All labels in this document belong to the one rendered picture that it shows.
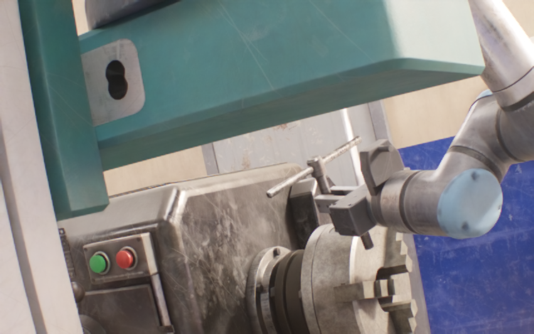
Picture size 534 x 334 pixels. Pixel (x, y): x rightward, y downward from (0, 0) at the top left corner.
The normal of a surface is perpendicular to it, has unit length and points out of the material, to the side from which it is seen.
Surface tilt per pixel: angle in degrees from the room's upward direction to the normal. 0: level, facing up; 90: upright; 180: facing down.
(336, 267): 60
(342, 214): 106
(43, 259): 90
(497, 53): 112
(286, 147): 90
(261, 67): 90
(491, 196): 101
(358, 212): 97
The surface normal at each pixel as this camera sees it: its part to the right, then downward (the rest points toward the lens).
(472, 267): -0.47, 0.09
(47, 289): 0.85, -0.20
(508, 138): -0.83, 0.40
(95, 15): -0.88, 0.18
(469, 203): 0.46, 0.07
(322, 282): -0.52, -0.27
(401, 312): -0.38, 0.40
